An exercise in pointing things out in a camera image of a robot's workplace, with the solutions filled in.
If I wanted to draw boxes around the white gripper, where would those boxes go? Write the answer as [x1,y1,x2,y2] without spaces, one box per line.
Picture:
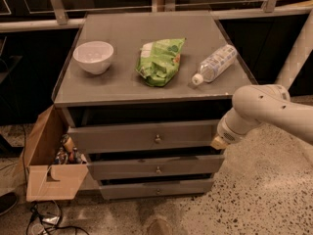
[210,115,246,150]

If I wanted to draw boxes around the grey top drawer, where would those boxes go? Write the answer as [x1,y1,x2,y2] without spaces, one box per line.
[68,120,218,154]

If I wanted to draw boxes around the grey drawer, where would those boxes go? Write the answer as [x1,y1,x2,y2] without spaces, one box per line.
[87,147,224,181]
[100,178,214,200]
[68,120,218,154]

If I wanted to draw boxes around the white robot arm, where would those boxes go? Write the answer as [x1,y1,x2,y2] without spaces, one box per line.
[210,84,313,150]

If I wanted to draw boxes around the grey bottom drawer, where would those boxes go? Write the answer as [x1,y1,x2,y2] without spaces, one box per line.
[100,178,214,200]

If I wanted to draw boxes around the grey drawer cabinet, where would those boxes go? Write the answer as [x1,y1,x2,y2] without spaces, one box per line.
[51,11,260,129]

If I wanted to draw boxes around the grey middle drawer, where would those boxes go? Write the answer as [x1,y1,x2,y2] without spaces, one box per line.
[87,147,224,181]

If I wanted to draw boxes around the clear plastic water bottle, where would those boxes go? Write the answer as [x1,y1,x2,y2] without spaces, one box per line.
[191,44,238,86]

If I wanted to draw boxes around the green snack bag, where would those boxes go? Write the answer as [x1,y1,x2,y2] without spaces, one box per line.
[135,38,185,87]

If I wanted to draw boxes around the white ceramic bowl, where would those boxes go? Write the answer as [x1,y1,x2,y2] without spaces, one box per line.
[72,41,114,74]

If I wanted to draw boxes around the snack items in box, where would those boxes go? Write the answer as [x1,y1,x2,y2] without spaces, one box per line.
[54,134,84,165]

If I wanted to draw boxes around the brown cardboard box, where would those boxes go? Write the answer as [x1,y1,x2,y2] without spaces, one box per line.
[14,106,88,202]

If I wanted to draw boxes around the black shoe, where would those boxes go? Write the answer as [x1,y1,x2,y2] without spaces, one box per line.
[0,192,19,215]

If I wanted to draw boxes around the black cables on floor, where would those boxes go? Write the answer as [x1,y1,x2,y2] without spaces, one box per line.
[24,204,91,235]

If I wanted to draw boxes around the metal railing frame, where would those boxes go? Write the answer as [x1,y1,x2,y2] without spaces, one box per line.
[0,0,313,90]

